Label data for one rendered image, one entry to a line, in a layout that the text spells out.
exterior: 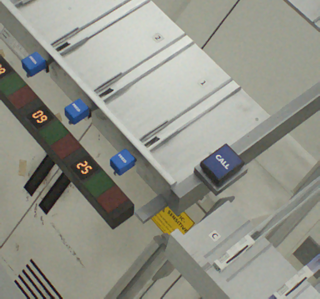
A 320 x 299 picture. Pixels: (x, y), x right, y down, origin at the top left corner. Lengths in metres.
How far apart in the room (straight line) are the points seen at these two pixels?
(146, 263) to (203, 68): 0.31
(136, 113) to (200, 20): 2.17
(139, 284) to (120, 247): 0.38
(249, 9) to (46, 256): 1.82
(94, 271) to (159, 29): 0.55
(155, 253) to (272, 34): 2.11
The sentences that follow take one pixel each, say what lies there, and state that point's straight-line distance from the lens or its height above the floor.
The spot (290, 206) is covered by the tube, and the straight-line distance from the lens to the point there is 1.08.
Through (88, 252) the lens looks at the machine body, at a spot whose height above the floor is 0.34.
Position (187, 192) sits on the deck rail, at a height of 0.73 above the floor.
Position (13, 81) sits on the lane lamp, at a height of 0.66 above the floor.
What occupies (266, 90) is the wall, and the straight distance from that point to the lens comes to 3.23.
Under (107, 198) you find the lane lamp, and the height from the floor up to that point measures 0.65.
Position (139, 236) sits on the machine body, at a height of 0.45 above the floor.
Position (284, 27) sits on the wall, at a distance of 3.22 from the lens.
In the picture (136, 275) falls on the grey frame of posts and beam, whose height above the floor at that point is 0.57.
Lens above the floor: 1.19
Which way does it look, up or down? 21 degrees down
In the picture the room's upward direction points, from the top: 38 degrees clockwise
